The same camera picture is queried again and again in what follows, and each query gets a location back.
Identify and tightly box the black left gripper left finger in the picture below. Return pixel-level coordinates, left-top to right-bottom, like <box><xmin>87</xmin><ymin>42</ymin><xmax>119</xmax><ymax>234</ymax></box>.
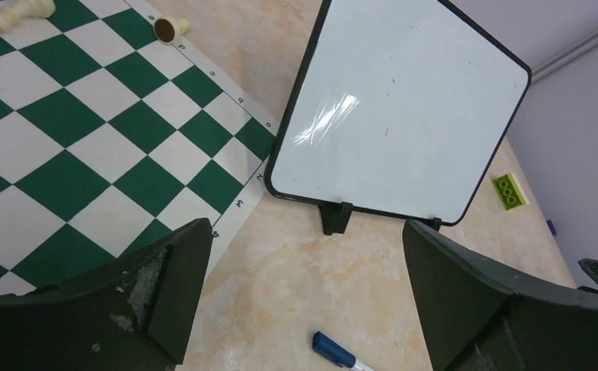
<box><xmin>0</xmin><ymin>218</ymin><xmax>212</xmax><ymax>370</ymax></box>

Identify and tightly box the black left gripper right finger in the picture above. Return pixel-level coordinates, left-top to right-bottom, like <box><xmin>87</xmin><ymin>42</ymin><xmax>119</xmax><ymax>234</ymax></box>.
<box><xmin>403</xmin><ymin>220</ymin><xmax>598</xmax><ymax>370</ymax></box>

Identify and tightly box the white whiteboard black frame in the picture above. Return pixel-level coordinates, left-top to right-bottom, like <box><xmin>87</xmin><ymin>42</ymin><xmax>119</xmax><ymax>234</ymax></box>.
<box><xmin>264</xmin><ymin>1</ymin><xmax>532</xmax><ymax>235</ymax></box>

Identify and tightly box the blue cap whiteboard marker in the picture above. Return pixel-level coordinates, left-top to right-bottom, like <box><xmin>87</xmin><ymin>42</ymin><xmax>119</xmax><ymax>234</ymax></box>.
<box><xmin>311</xmin><ymin>332</ymin><xmax>374</xmax><ymax>371</ymax></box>

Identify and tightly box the purple block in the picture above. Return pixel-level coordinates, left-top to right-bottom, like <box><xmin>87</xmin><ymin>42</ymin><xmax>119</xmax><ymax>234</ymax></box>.
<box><xmin>546</xmin><ymin>220</ymin><xmax>558</xmax><ymax>237</ymax></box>

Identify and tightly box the green and white brick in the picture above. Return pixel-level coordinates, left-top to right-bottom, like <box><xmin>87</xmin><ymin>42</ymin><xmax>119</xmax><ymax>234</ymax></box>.
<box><xmin>492</xmin><ymin>173</ymin><xmax>529</xmax><ymax>210</ymax></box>

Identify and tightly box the green white chess mat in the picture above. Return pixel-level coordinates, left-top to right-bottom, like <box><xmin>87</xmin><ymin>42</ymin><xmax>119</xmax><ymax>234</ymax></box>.
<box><xmin>0</xmin><ymin>1</ymin><xmax>278</xmax><ymax>295</ymax></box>

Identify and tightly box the cream chess pawn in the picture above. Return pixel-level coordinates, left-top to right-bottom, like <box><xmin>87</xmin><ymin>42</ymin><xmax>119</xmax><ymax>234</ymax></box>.
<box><xmin>153</xmin><ymin>16</ymin><xmax>192</xmax><ymax>44</ymax></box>

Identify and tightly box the cream chess piece lying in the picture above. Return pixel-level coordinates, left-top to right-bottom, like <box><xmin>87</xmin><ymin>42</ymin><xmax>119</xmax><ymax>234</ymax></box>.
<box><xmin>0</xmin><ymin>0</ymin><xmax>56</xmax><ymax>34</ymax></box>

